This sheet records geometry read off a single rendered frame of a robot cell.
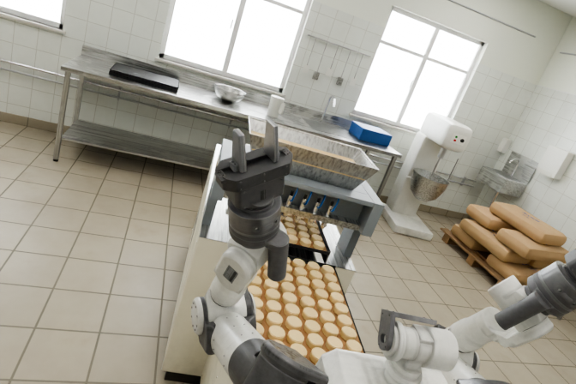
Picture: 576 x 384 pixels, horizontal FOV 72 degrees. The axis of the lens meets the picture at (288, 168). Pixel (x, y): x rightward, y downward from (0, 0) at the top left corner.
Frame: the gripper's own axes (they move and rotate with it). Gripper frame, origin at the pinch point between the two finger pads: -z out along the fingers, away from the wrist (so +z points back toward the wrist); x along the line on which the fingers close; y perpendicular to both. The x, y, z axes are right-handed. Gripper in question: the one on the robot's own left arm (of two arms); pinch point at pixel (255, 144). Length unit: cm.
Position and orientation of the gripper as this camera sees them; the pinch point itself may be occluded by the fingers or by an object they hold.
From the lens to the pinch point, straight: 58.3
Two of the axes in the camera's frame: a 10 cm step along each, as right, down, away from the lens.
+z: -0.6, 7.8, 6.2
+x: 8.4, -2.9, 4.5
